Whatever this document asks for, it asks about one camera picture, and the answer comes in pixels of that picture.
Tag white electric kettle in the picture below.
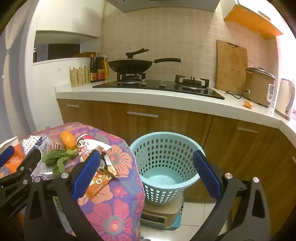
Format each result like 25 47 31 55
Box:
274 78 296 121

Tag tangerine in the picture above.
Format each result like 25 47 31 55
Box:
60 131 77 150

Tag beige box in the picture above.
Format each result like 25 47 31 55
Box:
140 197 184 230

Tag light blue plastic basket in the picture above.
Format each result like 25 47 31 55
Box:
129 132 206 206

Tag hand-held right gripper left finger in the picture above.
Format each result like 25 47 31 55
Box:
23 149 102 241

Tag wooden cutting board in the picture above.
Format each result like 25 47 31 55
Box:
216 40 248 95

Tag beige rice cooker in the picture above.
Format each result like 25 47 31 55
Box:
245 67 277 108

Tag white and red snack wrapper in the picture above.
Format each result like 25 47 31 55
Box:
76 133 123 179

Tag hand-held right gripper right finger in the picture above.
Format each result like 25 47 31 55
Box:
183 150 271 241

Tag black gas cooktop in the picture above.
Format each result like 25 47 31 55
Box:
92 73 225 100

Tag green vegetable leaves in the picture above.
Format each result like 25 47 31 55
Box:
42 148 79 179

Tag black wok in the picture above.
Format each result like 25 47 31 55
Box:
107 58 181 74

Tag clear printed plastic wrapper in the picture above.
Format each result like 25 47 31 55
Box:
35 137 63 179

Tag yellow bottle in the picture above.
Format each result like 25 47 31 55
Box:
102 55 109 80

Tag black power cable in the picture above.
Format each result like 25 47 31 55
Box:
225 89 251 101

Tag orange sauce packet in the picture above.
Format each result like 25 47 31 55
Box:
87 171 119 200

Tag dark soy sauce bottle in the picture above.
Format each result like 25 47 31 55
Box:
95 53 105 81
90 54 97 83

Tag floral tablecloth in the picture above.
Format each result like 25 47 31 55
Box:
0 122 145 241

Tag orange wall cabinet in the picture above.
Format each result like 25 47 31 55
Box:
223 0 284 39

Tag woven utensil basket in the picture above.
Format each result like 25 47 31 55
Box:
69 65 91 87

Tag range hood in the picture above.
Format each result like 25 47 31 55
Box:
109 0 221 13

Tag polka dot wrapper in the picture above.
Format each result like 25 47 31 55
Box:
22 135 44 154

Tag black wok lid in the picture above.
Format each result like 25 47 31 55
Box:
110 48 152 62

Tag orange plastic packet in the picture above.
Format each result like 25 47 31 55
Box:
0 137 25 173

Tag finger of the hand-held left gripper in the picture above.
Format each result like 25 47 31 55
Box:
0 148 42 218
0 146 15 168

